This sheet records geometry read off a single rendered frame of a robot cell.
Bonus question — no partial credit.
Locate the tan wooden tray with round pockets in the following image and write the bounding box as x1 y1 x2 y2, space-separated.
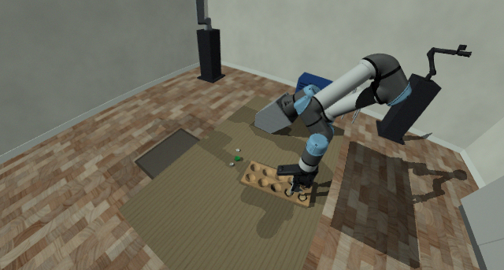
241 161 312 208

